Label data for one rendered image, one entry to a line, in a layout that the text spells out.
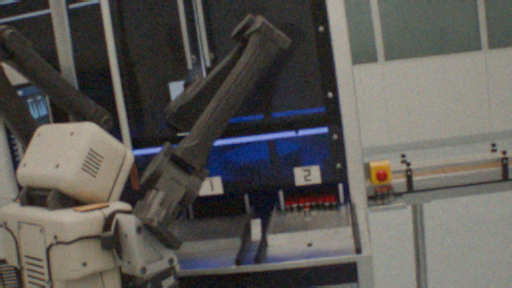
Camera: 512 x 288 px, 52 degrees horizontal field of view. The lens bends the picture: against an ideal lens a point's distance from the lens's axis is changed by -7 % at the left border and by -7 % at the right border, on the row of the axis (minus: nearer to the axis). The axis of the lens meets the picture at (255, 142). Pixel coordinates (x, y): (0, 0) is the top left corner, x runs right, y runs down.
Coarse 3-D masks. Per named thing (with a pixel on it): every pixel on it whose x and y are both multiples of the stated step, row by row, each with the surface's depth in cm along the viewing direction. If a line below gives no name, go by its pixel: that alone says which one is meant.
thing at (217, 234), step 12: (252, 204) 203; (180, 216) 201; (216, 216) 206; (228, 216) 204; (240, 216) 202; (180, 228) 197; (192, 228) 196; (204, 228) 194; (216, 228) 192; (228, 228) 190; (240, 228) 189; (192, 240) 183; (204, 240) 172; (216, 240) 171; (228, 240) 171; (240, 240) 170; (180, 252) 174
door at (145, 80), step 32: (96, 0) 188; (128, 0) 187; (160, 0) 186; (192, 0) 184; (96, 32) 190; (128, 32) 189; (160, 32) 188; (192, 32) 186; (96, 64) 193; (128, 64) 191; (160, 64) 190; (192, 64) 189; (96, 96) 195; (128, 96) 194; (160, 96) 192; (160, 128) 194
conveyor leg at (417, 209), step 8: (416, 208) 203; (416, 216) 204; (424, 216) 204; (416, 224) 204; (424, 224) 205; (416, 232) 205; (424, 232) 205; (416, 240) 206; (424, 240) 205; (416, 248) 206; (424, 248) 206; (416, 256) 207; (424, 256) 206; (416, 264) 208; (424, 264) 207; (416, 272) 209; (424, 272) 207; (416, 280) 210; (424, 280) 208
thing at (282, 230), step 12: (276, 204) 200; (348, 204) 186; (276, 216) 196; (300, 216) 192; (312, 216) 190; (324, 216) 188; (336, 216) 186; (348, 216) 184; (276, 228) 184; (288, 228) 182; (300, 228) 180; (312, 228) 178; (324, 228) 177; (336, 228) 166; (348, 228) 165; (276, 240) 169; (288, 240) 168; (300, 240) 168; (312, 240) 167
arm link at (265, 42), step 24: (264, 24) 113; (264, 48) 113; (240, 72) 112; (216, 96) 113; (240, 96) 112; (216, 120) 110; (168, 144) 108; (192, 144) 109; (192, 168) 113; (192, 192) 108
